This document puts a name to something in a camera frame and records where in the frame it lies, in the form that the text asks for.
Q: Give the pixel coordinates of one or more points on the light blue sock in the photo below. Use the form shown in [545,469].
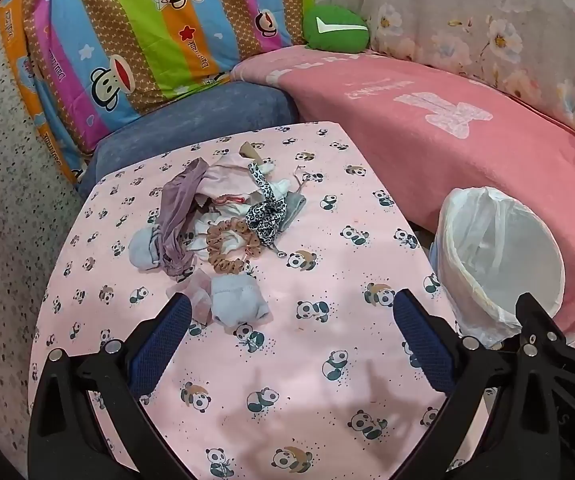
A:
[237,302]
[145,250]

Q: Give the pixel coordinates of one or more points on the pink blanket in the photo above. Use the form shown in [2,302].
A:
[417,135]

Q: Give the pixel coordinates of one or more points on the green pillow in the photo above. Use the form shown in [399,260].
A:
[332,37]

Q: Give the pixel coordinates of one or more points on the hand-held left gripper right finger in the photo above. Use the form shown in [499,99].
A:
[422,340]

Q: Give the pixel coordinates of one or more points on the blue sofa cushion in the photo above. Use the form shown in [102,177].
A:
[192,115]

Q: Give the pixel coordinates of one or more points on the purple cloth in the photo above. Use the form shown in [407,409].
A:
[177,220]

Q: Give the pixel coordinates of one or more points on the leopard print scarf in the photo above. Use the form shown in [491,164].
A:
[262,217]

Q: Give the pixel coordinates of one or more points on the pink cloth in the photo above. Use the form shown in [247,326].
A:
[227,180]

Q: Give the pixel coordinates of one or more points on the tan cloth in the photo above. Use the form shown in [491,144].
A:
[250,151]

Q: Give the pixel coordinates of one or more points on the brown hair scrunchie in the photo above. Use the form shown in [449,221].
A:
[217,255]

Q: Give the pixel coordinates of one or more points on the colourful monkey print pillow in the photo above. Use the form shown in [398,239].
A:
[142,35]

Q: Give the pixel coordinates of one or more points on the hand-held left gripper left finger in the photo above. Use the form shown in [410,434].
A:
[167,340]

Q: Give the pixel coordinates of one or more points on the grey cloth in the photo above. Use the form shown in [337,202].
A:
[295,207]

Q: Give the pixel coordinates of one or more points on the sheer pink cloth scrap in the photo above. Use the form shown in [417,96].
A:
[197,295]

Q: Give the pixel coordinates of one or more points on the floral print cloth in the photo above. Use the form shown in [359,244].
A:
[467,10]

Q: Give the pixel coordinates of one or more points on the pink panda print tablecloth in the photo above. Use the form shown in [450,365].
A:
[292,360]

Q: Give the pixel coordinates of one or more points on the clear plastic bin bag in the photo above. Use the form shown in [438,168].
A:
[512,255]

